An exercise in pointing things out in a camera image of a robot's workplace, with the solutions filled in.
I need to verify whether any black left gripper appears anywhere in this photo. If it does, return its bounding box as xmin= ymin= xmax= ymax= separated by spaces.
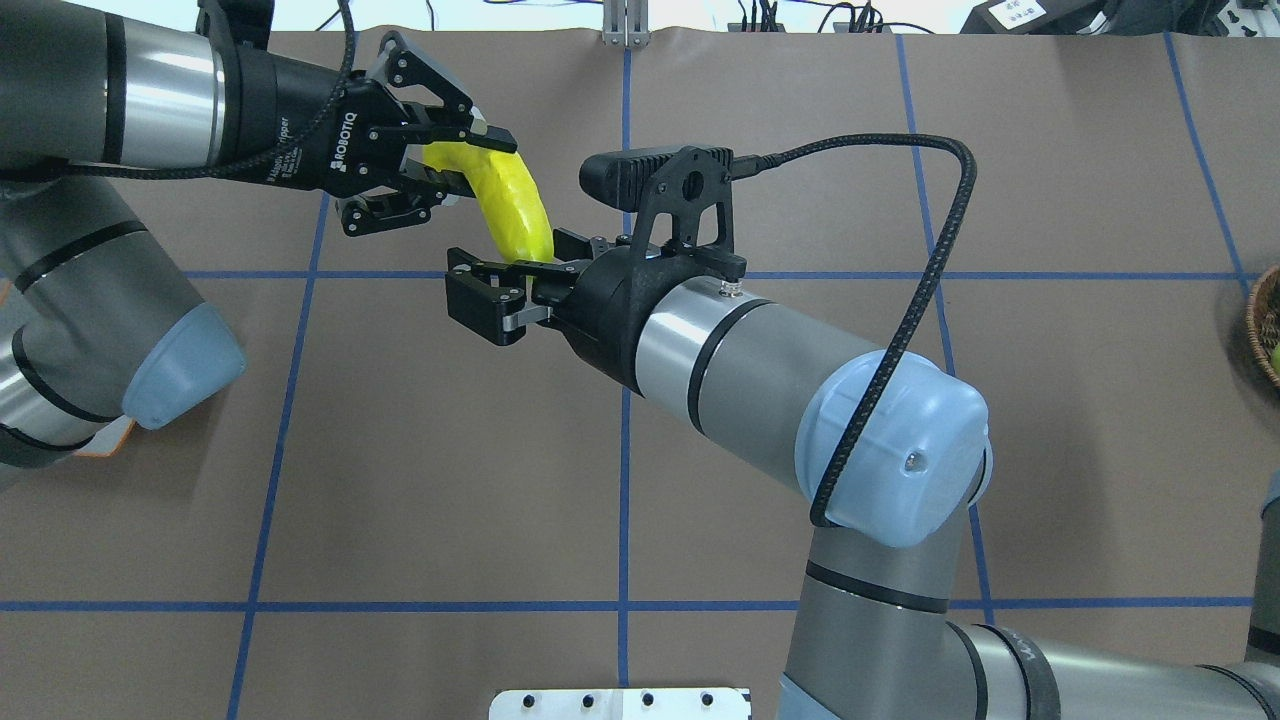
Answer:
xmin=236 ymin=31 xmax=518 ymax=237

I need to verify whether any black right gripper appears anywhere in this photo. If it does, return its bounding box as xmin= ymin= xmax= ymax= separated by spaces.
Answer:
xmin=444 ymin=228 xmax=681 ymax=392

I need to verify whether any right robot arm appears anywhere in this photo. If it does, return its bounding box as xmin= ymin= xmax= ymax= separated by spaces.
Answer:
xmin=445 ymin=231 xmax=1277 ymax=719

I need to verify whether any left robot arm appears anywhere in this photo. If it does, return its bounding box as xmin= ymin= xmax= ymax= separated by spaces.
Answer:
xmin=1 ymin=1 xmax=517 ymax=487

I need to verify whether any grey square plate orange rim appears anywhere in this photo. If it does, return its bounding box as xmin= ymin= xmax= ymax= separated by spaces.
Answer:
xmin=76 ymin=416 xmax=136 ymax=457

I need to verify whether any wicker fruit basket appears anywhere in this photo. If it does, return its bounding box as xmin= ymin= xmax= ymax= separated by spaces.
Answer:
xmin=1244 ymin=264 xmax=1279 ymax=393

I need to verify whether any black power adapter box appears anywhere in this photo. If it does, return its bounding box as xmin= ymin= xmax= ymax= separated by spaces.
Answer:
xmin=960 ymin=1 xmax=1106 ymax=35

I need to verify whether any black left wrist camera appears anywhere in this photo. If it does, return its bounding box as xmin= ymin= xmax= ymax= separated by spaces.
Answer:
xmin=195 ymin=0 xmax=276 ymax=51

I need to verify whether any aluminium frame post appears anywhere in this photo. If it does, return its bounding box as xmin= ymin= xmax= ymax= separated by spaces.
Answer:
xmin=602 ymin=0 xmax=652 ymax=50

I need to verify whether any black braided camera cable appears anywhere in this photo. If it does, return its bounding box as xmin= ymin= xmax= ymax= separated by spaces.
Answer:
xmin=730 ymin=135 xmax=979 ymax=529

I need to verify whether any white camera pedestal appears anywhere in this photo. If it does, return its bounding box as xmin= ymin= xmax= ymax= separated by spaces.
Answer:
xmin=488 ymin=687 xmax=753 ymax=719

